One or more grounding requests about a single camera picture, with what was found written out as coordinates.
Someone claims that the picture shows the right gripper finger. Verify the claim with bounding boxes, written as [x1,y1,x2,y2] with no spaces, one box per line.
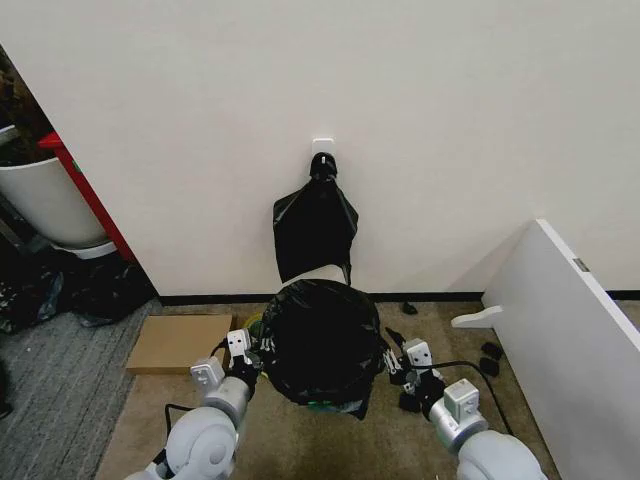
[381,349,404,385]
[383,326,408,353]

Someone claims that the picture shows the black garbage bag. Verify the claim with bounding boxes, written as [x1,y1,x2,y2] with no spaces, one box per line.
[261,279,391,420]
[272,178,361,286]

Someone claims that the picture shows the green trash bin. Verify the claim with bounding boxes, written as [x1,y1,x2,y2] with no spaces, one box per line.
[249,312,351,414]

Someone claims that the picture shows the hanging black garbage bag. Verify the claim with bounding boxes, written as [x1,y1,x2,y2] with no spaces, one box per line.
[272,178,361,286]

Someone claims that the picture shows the flat brown cardboard box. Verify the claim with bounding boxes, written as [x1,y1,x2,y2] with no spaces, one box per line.
[124,312,234,377]

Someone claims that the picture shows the white curved furniture foot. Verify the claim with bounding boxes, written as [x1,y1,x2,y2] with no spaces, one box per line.
[450,305,503,330]

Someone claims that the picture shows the white board panel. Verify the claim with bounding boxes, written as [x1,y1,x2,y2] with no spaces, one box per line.
[480,217,640,471]

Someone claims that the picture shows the black hook clip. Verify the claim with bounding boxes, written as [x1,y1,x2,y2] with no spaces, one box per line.
[309,153,339,182]

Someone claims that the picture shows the white pot saucer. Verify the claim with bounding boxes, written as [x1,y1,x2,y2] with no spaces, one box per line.
[53,239,119,260]

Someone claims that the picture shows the crumpled black plastic bags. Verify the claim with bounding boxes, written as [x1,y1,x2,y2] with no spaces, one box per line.
[0,259,157,335]

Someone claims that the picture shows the red cabinet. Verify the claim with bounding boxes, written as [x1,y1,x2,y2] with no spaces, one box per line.
[37,131,136,262]

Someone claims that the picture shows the white plant pot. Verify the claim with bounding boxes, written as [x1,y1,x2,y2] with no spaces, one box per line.
[0,124,110,248]

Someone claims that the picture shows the dark potted plant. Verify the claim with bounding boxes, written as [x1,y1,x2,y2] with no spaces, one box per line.
[0,49,55,167]

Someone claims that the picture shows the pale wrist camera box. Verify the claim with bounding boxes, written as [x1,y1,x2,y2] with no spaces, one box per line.
[226,329,254,359]
[403,338,433,370]

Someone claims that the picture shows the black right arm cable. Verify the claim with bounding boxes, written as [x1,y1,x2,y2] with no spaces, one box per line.
[409,360,516,436]

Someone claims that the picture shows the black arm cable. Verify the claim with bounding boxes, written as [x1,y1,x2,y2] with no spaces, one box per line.
[409,360,516,436]
[149,402,201,466]

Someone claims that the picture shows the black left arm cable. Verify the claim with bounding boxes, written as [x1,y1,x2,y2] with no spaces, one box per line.
[149,402,201,466]

